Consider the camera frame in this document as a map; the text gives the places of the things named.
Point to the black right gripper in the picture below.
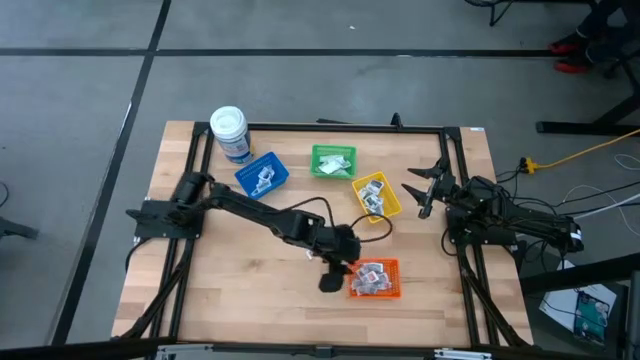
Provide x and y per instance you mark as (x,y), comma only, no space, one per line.
(439,187)

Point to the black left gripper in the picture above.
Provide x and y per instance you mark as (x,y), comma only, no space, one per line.
(342,245)

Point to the yellow plastic basket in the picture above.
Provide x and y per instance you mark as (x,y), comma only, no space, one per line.
(392,197)

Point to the orange plastic basket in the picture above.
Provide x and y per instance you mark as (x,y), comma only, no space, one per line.
(395,280)

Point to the plain white gauze packet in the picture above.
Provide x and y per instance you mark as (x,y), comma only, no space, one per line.
(327,169)
(344,162)

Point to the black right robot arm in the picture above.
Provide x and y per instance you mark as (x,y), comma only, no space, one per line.
(520,215)

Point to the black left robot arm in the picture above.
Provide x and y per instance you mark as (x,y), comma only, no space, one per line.
(250,207)

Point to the black clamp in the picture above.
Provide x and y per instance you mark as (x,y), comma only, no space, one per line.
(396,120)

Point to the green plastic basket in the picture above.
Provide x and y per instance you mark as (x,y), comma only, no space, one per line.
(320,152)

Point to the blue plastic basket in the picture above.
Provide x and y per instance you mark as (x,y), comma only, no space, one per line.
(250,175)

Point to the white wipes canister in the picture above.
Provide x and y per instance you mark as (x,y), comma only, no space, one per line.
(230,130)

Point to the black table leg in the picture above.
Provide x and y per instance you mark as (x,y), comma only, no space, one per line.
(590,127)

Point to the white paper sheet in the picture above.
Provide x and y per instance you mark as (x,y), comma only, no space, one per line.
(557,305)

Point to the black chair base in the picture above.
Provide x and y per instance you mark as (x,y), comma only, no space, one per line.
(492,10)

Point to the person's red shoe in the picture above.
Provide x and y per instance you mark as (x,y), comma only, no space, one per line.
(562,48)
(570,67)

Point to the teal printed box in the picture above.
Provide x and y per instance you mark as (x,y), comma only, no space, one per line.
(590,317)

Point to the person's leg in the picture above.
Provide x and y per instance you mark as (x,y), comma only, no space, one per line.
(615,47)
(600,17)

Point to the black gantry bar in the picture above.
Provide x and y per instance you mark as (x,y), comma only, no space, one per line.
(75,350)

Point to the black stand foot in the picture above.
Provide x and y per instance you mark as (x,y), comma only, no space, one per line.
(17,230)

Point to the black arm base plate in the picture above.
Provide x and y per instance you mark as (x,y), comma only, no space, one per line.
(150,227)
(502,237)

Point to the black aluminium table frame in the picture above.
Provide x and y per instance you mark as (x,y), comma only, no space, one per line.
(325,127)

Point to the silver metal bracket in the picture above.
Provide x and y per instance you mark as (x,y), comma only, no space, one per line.
(182,353)
(462,354)

